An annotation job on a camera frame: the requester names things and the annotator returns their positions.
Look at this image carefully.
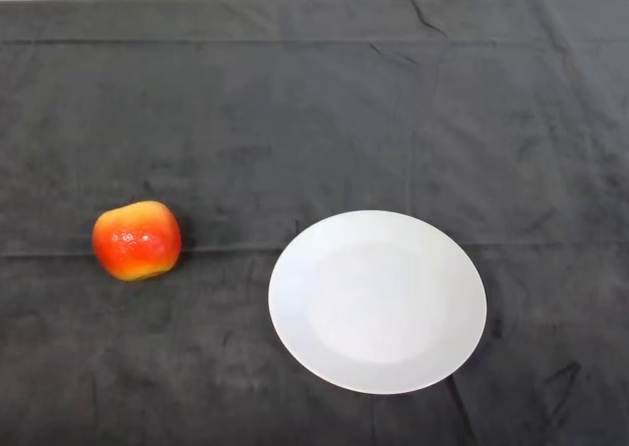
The white round plate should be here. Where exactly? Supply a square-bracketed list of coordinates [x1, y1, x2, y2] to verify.
[267, 209, 488, 396]

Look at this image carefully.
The black cloth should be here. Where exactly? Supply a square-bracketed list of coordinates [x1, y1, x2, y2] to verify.
[0, 0, 629, 446]

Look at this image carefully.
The red yellow apple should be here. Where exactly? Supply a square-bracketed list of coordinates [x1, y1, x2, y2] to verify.
[91, 199, 183, 283]

